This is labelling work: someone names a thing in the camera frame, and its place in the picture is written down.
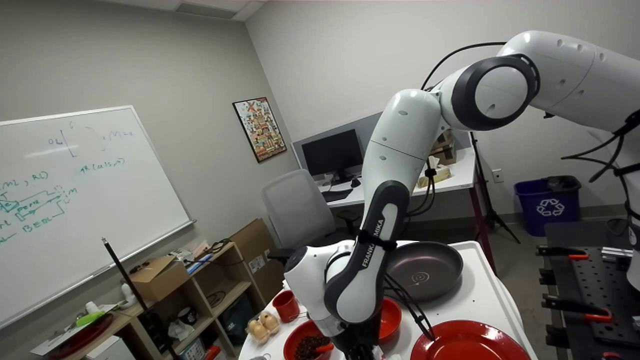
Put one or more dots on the whiteboard with green writing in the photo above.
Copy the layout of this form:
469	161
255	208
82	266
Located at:
80	200

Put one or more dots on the grey desk partition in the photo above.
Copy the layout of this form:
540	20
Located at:
362	131

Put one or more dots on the light wooden block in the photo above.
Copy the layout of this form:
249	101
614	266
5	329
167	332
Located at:
433	178

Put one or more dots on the red bowl with beans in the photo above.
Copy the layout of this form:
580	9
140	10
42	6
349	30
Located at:
303	343

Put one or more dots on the small white bottle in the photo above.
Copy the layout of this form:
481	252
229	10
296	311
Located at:
129	294

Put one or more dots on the grey office chair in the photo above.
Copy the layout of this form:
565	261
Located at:
292	206

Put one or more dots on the empty red bowl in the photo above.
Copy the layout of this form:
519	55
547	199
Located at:
391	320

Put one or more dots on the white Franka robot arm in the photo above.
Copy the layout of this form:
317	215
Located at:
401	147

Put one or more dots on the black perforated workbench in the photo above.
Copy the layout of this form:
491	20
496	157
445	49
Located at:
592	293

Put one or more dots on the black frying pan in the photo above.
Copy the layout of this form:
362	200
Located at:
427	270

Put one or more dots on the beige bread rolls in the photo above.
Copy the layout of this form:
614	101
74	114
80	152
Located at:
262	326

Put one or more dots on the white office desk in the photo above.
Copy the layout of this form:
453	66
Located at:
461	175

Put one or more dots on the wooden shelf unit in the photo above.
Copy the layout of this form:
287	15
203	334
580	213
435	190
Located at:
213	293

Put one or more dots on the framed colourful poster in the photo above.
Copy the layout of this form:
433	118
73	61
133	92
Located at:
261	131

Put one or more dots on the black computer monitor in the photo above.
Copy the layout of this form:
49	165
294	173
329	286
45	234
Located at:
332	152

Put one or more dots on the green object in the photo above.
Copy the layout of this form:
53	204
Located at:
90	319

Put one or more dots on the red cup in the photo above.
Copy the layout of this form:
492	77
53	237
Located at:
287	308

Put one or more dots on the small cardboard box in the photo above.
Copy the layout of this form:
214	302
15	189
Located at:
158	278

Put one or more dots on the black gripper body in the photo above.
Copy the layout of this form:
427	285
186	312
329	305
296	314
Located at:
352	346

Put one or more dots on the red plate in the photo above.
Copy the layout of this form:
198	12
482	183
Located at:
471	343

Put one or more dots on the black tripod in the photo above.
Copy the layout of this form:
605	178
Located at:
491	206

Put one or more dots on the black pole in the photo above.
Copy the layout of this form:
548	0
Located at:
131	286

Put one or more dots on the blue recycling bin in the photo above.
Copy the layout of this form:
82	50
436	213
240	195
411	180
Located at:
548	206

